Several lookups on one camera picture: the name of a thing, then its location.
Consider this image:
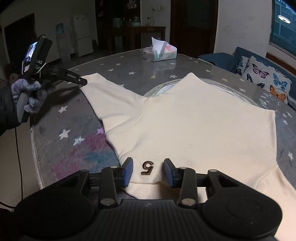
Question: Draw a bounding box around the butterfly print pillow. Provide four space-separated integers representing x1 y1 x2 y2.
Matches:
242 56 292 104

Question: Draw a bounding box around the black cable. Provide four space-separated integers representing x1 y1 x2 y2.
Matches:
0 126 24 209

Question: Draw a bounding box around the dark wooden door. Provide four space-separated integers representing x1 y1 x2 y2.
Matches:
170 0 219 58

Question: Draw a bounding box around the dark wooden sideboard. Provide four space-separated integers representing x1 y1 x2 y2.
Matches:
127 26 166 50

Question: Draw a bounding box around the black jacket left forearm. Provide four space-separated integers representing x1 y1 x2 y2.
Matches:
0 86 25 135

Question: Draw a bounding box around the cream hoodie sweatshirt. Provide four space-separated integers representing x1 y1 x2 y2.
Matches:
79 72 296 209

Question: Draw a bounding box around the window with green frame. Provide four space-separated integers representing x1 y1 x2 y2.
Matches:
269 1 295 56

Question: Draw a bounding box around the tissue box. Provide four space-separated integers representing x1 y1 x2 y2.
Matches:
142 37 177 62

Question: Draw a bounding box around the left hand in knit glove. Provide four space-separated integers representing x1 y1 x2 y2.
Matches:
11 79 49 116

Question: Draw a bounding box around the white refrigerator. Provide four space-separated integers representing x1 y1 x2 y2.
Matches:
73 15 93 57

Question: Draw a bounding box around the grey star pattern table mat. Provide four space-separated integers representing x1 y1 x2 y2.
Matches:
30 50 295 188

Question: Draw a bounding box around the blue sofa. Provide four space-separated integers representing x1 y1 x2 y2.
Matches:
199 47 296 99

